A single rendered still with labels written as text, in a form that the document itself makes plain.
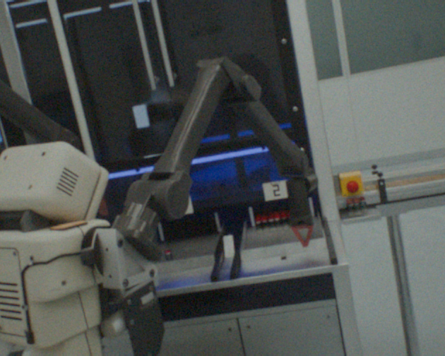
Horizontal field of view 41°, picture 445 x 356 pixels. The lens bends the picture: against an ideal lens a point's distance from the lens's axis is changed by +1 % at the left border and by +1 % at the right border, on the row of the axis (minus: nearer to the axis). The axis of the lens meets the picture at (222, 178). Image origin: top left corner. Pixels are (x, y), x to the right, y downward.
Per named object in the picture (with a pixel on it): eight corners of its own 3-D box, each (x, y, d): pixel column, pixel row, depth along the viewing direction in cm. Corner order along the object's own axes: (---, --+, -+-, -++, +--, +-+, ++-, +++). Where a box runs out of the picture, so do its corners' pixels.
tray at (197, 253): (157, 242, 217) (155, 233, 216) (226, 231, 213) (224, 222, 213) (134, 277, 184) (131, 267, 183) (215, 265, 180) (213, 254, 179)
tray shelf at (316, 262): (145, 249, 218) (144, 244, 217) (335, 220, 208) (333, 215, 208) (107, 304, 171) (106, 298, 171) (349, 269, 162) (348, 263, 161)
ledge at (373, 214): (339, 214, 214) (338, 209, 213) (375, 208, 212) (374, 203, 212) (342, 225, 200) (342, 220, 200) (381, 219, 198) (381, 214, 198)
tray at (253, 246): (246, 228, 212) (244, 219, 211) (318, 217, 209) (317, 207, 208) (241, 261, 179) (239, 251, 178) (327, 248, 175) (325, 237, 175)
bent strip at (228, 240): (227, 253, 189) (223, 236, 188) (235, 252, 188) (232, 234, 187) (221, 270, 175) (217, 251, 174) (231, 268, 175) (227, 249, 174)
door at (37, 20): (51, 173, 208) (6, 1, 197) (179, 150, 202) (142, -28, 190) (51, 173, 208) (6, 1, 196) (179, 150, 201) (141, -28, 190)
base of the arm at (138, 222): (90, 235, 112) (135, 236, 105) (108, 200, 116) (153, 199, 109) (116, 258, 117) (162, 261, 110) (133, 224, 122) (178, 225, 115)
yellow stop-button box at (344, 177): (340, 192, 204) (337, 172, 203) (362, 188, 203) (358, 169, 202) (342, 198, 197) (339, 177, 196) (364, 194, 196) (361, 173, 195)
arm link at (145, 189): (120, 211, 115) (141, 212, 112) (141, 170, 120) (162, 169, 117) (145, 236, 121) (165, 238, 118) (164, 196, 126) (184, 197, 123)
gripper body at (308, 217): (311, 215, 178) (308, 191, 177) (313, 223, 168) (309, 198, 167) (290, 217, 179) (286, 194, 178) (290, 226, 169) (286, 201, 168)
